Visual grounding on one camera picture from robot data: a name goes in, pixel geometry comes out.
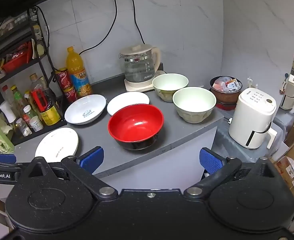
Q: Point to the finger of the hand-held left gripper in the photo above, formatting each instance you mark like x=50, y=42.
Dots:
x=3, y=158

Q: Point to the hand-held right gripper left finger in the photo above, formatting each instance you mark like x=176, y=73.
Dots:
x=94, y=158

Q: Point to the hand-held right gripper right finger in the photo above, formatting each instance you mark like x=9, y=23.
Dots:
x=209, y=160

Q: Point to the white plate chef hat print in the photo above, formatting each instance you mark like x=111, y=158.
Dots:
x=84, y=107

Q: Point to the small clear spice jar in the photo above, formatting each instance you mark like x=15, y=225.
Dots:
x=24, y=128

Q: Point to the white plate with small marks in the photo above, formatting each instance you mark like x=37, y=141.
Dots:
x=57, y=142

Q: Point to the black metal rack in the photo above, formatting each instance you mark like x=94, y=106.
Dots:
x=42, y=132

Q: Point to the small white jar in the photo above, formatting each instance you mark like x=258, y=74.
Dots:
x=36, y=125

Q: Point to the white spout bottle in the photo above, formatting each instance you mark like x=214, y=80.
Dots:
x=7, y=111

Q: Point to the white cap red label jar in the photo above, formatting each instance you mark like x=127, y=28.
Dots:
x=28, y=111

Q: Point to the red and black bowl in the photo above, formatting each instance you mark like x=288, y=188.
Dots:
x=137, y=122

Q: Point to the pale green bowl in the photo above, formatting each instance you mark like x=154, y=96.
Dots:
x=169, y=82
x=194, y=102

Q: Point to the white air fryer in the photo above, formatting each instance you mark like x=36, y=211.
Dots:
x=249, y=115

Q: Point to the green label bottle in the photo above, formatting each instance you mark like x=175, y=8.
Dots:
x=18, y=97

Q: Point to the white plate blue emblem print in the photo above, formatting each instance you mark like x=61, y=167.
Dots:
x=127, y=100

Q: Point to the brown pot with packets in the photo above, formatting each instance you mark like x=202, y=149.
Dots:
x=221, y=92

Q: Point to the orange juice bottle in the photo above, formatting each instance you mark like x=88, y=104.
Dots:
x=78, y=80

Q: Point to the clear bottle with gold cap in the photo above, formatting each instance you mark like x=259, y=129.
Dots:
x=37, y=82

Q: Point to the red basket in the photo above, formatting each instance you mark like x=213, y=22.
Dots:
x=14, y=62

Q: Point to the glass kettle with cream lid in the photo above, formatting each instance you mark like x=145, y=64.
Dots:
x=139, y=67

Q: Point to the cream countertop appliance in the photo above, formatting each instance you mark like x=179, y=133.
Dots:
x=291, y=90

